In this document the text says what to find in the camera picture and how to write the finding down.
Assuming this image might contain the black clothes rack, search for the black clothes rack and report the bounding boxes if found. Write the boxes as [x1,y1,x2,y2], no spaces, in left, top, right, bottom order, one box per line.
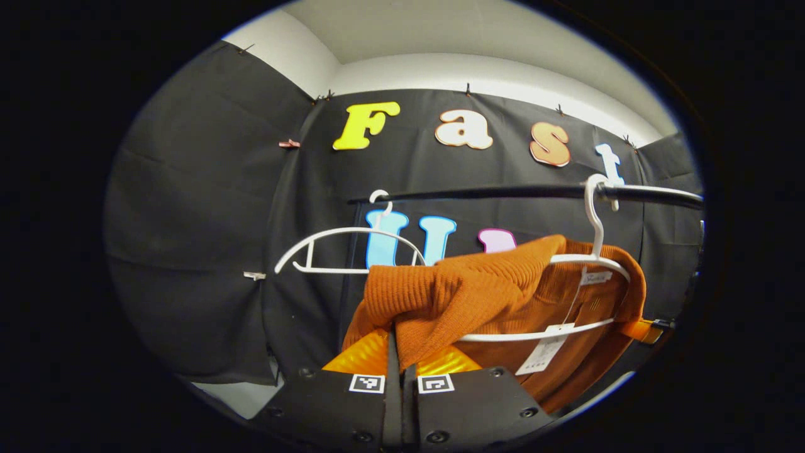
[348,181,704,211]

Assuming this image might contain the orange knit jacket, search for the orange knit jacket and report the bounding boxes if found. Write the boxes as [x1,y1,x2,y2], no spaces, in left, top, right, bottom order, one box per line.
[341,235,647,415]

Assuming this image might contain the white clothes hanger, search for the white clothes hanger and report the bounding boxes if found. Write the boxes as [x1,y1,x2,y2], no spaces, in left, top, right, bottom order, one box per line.
[458,174,631,344]
[275,189,428,276]

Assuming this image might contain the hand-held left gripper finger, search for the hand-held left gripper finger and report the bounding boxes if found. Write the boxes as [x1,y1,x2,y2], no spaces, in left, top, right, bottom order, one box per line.
[252,324,402,450]
[401,345,555,450]

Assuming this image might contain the white empty clothes hanger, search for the white empty clothes hanger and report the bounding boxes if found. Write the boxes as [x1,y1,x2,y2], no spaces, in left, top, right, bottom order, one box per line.
[275,189,428,276]

